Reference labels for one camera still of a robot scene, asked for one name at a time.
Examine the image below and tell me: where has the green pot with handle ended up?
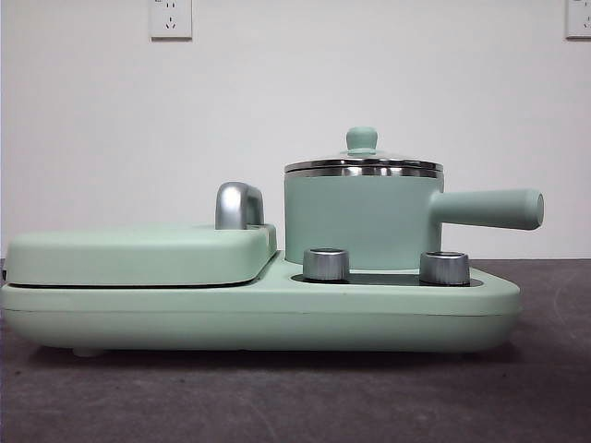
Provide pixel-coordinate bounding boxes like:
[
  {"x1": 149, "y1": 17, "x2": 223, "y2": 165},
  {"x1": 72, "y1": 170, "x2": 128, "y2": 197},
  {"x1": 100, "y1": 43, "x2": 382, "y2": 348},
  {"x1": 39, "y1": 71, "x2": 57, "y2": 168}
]
[{"x1": 283, "y1": 166, "x2": 546, "y2": 273}]

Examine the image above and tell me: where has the silver control knob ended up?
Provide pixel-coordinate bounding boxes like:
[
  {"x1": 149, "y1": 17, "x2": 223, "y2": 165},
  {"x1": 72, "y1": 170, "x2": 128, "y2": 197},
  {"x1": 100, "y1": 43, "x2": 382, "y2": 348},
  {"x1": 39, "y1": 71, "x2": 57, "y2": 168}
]
[
  {"x1": 418, "y1": 250, "x2": 471, "y2": 285},
  {"x1": 302, "y1": 247, "x2": 351, "y2": 282}
]

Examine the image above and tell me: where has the green breakfast machine base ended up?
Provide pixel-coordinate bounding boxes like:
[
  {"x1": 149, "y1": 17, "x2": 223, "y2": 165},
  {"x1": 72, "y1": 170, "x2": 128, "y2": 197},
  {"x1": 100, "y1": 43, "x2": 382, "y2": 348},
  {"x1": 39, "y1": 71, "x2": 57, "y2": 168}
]
[{"x1": 0, "y1": 257, "x2": 523, "y2": 359}]

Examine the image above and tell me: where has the white wall socket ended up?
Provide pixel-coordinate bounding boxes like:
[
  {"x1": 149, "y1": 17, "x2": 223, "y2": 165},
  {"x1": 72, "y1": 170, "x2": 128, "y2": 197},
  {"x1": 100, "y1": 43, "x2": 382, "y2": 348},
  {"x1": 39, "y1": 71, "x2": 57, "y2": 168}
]
[
  {"x1": 150, "y1": 0, "x2": 194, "y2": 41},
  {"x1": 565, "y1": 0, "x2": 591, "y2": 41}
]

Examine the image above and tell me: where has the glass lid with green knob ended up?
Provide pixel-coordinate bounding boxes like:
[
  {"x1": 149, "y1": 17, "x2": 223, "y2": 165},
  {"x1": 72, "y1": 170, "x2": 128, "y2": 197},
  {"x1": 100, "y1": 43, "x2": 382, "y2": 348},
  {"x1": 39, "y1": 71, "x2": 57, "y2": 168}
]
[{"x1": 283, "y1": 126, "x2": 444, "y2": 171}]

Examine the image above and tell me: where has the green hinged lid chrome handle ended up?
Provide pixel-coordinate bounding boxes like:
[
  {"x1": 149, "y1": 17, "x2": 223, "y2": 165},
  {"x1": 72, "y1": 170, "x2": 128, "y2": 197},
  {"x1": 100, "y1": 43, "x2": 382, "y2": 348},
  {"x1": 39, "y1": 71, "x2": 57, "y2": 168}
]
[{"x1": 6, "y1": 181, "x2": 278, "y2": 288}]

